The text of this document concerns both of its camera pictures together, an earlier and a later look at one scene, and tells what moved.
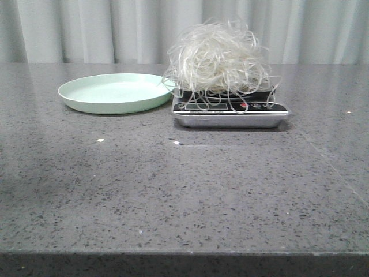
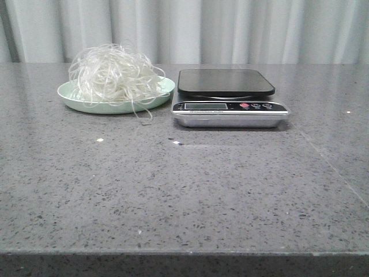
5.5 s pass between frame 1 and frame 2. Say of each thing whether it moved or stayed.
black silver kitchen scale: stayed
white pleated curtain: stayed
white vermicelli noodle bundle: moved
